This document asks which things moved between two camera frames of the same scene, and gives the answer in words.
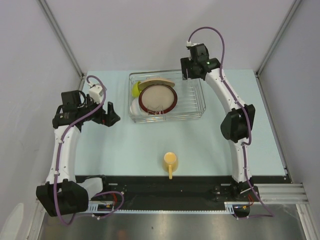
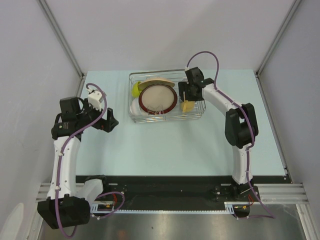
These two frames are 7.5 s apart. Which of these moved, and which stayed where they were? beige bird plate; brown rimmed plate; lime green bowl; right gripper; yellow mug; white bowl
Moved: right gripper; yellow mug
Stayed: lime green bowl; brown rimmed plate; beige bird plate; white bowl
